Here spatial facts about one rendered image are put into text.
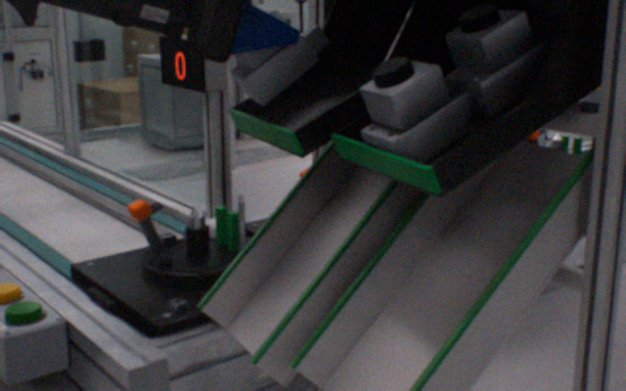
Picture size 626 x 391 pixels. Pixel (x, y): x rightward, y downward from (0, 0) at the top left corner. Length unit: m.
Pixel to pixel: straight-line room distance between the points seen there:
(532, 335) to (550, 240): 0.52
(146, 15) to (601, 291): 0.40
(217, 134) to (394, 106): 0.67
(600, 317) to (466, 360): 0.11
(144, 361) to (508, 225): 0.39
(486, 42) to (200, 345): 0.44
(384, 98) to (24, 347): 0.53
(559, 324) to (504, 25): 0.64
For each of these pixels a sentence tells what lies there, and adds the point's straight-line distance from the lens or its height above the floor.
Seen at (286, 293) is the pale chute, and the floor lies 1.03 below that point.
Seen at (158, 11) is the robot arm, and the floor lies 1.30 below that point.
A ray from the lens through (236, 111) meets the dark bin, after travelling 0.74.
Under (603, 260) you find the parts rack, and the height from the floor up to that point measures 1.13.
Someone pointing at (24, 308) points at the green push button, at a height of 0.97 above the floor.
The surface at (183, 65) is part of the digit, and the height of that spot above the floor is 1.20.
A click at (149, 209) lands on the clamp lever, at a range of 0.95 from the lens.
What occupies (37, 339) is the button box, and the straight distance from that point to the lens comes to 0.93.
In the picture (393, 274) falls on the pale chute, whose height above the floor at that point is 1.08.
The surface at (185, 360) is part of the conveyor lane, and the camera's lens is 0.84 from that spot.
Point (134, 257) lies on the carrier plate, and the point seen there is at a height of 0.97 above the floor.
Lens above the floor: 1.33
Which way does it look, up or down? 15 degrees down
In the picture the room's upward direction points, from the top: straight up
